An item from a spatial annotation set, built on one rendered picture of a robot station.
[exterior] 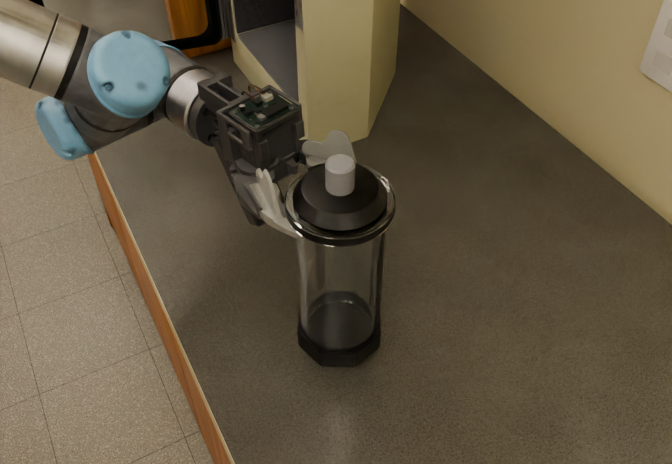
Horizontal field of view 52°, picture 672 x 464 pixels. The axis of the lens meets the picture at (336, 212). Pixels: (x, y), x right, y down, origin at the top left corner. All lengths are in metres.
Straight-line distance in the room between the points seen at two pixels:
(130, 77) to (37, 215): 1.91
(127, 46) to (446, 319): 0.51
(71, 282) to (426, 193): 1.47
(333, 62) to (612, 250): 0.48
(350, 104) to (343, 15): 0.16
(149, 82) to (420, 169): 0.55
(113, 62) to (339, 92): 0.48
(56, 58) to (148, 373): 1.44
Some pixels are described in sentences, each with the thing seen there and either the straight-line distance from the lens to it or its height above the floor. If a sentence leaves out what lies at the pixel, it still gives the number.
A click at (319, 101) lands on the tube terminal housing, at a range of 1.06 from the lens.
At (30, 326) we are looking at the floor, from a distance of 2.23.
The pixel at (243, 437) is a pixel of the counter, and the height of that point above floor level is 0.94.
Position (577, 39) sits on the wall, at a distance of 1.19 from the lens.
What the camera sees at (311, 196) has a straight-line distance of 0.65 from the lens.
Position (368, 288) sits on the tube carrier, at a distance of 0.72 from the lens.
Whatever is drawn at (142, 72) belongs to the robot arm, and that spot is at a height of 1.30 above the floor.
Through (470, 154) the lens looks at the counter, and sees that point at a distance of 1.14.
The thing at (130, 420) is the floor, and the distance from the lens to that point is 1.96.
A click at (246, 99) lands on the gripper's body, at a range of 0.73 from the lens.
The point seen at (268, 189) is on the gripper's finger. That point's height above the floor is 1.21.
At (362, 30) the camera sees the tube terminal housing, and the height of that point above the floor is 1.14.
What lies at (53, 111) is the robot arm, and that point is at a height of 1.22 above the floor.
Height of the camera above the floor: 1.66
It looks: 45 degrees down
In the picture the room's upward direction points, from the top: straight up
